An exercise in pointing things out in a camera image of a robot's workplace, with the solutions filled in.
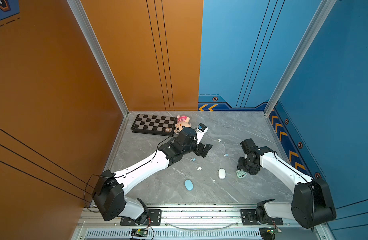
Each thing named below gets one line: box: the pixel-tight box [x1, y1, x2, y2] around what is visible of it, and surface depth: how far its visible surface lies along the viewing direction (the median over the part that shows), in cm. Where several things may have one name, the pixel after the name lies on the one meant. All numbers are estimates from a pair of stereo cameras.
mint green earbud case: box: [236, 170, 247, 179], surface depth 87 cm
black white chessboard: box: [130, 114, 177, 137], surface depth 111 cm
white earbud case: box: [218, 168, 226, 180], surface depth 88 cm
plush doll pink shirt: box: [174, 115, 191, 133], surface depth 108 cm
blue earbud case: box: [184, 179, 194, 191], surface depth 84 cm
